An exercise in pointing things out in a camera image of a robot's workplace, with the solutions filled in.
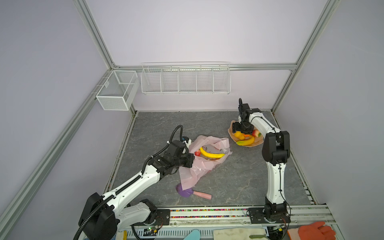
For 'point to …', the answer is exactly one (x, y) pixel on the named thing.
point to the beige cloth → (238, 233)
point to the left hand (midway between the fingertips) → (194, 159)
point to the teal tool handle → (194, 234)
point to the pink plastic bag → (207, 150)
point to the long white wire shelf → (186, 78)
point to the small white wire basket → (118, 90)
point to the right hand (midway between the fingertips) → (240, 132)
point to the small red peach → (197, 153)
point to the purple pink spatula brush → (189, 192)
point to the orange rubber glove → (316, 231)
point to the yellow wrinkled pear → (238, 134)
